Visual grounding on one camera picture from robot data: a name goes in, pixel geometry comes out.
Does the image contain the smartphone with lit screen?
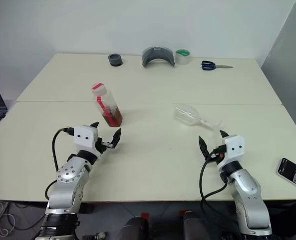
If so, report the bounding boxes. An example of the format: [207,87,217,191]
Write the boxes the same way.
[276,157,296,193]

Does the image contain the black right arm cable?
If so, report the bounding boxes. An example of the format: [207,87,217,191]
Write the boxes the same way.
[199,146,230,240]

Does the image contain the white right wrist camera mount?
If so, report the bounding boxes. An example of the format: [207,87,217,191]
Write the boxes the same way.
[216,134,246,171]

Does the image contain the white floor cables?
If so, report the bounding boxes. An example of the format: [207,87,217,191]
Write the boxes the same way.
[0,199,16,237]

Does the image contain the blue handled scissors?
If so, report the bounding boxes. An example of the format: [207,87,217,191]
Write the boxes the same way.
[201,60,234,72]

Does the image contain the bottle with red liquid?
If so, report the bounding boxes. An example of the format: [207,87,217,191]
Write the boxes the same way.
[92,89,124,128]

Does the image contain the white red bottle cap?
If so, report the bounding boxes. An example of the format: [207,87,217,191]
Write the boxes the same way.
[91,82,107,96]

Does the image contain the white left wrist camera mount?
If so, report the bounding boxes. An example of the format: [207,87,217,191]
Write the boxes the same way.
[72,124,99,151]

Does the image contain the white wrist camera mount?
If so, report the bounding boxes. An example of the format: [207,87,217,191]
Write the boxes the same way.
[216,134,246,171]
[72,124,99,151]

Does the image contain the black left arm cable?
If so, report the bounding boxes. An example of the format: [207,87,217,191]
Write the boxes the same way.
[44,126,75,201]

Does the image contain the dark rounded shape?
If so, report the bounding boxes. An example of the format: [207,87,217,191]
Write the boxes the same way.
[118,212,150,240]
[179,210,211,240]

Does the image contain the grey curved visor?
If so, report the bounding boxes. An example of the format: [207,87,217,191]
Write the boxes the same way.
[141,45,177,69]

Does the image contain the grey partition panel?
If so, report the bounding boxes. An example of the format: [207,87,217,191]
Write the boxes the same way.
[260,0,296,137]

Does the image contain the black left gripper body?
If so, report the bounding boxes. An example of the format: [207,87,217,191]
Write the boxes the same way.
[94,136,114,154]

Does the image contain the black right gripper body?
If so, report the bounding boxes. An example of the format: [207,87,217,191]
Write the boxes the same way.
[207,145,226,165]

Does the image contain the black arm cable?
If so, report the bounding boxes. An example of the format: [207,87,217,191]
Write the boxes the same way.
[44,126,75,201]
[199,146,230,240]

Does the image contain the tape roll with green core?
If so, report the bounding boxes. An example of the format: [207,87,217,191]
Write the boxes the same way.
[175,48,192,66]

